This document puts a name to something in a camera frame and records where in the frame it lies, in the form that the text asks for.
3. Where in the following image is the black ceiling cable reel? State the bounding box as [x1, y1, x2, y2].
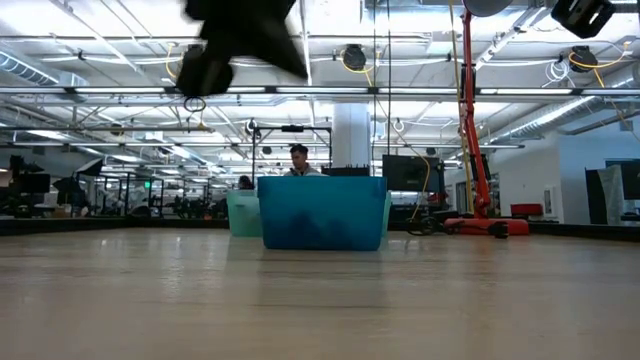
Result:
[569, 44, 595, 74]
[342, 43, 368, 72]

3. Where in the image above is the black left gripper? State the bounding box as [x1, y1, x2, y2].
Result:
[174, 0, 310, 99]

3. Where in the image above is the red background box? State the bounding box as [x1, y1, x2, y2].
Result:
[509, 202, 544, 218]

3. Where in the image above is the black background monitor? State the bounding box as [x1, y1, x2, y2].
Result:
[381, 153, 445, 194]

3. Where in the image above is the dark teal plastic bin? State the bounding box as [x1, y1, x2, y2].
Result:
[256, 175, 389, 252]

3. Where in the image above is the dark background workstation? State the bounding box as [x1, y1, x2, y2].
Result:
[0, 153, 52, 217]

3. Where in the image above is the black background gantry frame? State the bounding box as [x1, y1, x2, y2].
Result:
[251, 124, 334, 177]

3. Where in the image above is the light teal plastic bin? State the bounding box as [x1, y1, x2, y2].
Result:
[225, 188, 393, 239]

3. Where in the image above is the black table frame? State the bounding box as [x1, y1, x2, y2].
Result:
[0, 215, 640, 240]

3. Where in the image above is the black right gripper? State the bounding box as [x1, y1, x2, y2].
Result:
[550, 0, 618, 40]

